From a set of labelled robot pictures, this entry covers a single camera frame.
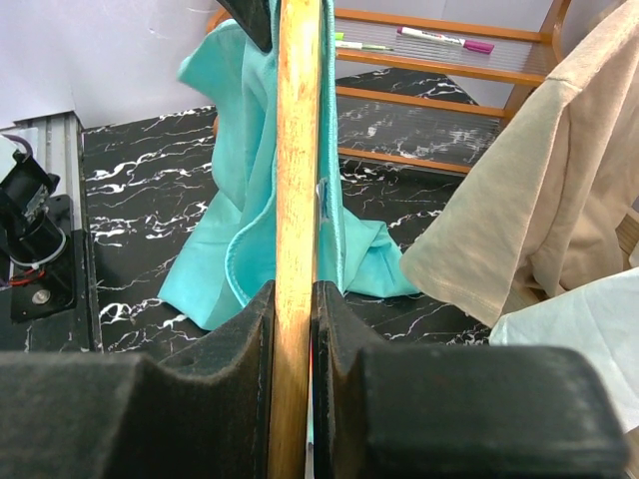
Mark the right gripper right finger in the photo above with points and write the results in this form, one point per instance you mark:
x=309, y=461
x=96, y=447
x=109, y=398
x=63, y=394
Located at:
x=393, y=410

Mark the wooden clothes rack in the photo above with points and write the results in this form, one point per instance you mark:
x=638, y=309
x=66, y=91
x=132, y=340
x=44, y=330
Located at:
x=521, y=296

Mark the green cap marker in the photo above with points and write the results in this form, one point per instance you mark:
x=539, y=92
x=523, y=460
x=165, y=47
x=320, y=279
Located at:
x=341, y=42

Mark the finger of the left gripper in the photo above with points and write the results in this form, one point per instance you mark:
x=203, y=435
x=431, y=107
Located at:
x=254, y=16

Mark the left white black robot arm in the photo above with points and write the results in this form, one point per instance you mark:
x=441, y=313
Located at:
x=30, y=239

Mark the white printed t shirt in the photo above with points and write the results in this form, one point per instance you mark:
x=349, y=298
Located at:
x=600, y=321

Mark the beige t shirt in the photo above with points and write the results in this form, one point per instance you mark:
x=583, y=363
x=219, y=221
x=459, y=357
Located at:
x=542, y=206

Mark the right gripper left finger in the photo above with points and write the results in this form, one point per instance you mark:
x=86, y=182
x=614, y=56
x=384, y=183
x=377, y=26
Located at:
x=202, y=412

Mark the wooden hanger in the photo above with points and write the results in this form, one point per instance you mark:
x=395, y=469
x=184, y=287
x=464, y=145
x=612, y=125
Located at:
x=297, y=173

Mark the purple cap marker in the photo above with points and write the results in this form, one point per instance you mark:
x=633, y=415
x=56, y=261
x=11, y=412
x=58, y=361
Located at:
x=470, y=45

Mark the teal t shirt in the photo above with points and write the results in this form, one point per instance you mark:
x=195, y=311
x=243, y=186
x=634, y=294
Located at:
x=357, y=255

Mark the orange wooden shelf rack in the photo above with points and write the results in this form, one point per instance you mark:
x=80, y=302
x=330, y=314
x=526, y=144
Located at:
x=435, y=105

